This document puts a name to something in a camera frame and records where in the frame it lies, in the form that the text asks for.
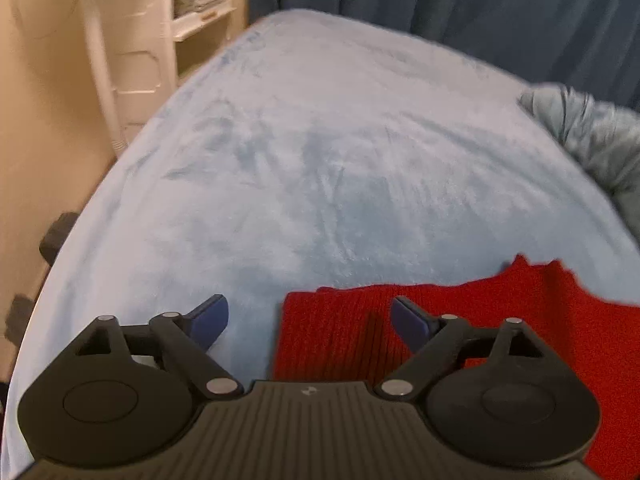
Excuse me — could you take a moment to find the white plastic shelf unit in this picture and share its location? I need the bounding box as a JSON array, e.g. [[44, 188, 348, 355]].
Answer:
[[114, 0, 251, 133]]

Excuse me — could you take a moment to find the white standing fan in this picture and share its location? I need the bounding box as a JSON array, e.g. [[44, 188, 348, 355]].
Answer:
[[10, 0, 128, 157]]

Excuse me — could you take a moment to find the blue-grey fleece blanket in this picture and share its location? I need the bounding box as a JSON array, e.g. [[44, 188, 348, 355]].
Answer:
[[517, 84, 640, 241]]

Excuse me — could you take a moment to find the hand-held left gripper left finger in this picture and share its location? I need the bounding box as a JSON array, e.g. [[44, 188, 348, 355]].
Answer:
[[75, 294, 246, 401]]

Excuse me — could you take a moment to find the dark blue curtain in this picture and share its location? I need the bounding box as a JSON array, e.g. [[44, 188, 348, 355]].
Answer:
[[247, 0, 640, 111]]

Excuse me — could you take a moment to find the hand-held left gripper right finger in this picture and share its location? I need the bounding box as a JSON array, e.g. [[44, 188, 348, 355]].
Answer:
[[374, 296, 551, 401]]

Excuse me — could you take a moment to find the red knit cardigan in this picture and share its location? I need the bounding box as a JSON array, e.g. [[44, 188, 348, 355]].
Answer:
[[271, 254, 640, 480]]

